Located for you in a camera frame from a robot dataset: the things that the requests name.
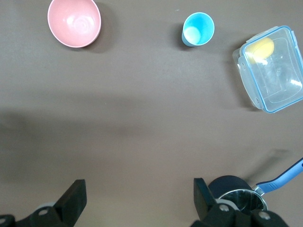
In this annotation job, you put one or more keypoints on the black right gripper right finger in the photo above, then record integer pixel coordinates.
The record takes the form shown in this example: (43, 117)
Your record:
(206, 203)

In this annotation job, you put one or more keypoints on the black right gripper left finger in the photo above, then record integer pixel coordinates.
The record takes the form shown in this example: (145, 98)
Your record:
(71, 201)

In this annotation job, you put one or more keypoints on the clear plastic lidded container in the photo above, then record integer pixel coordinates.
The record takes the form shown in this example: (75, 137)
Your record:
(277, 78)

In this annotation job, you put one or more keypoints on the yellow sponge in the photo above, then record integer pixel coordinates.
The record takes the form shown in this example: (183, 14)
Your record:
(260, 49)

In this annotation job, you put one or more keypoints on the light blue plastic cup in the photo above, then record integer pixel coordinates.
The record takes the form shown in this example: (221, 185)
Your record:
(203, 26)

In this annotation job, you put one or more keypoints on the pink plastic bowl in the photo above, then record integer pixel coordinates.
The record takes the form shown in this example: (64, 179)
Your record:
(71, 21)

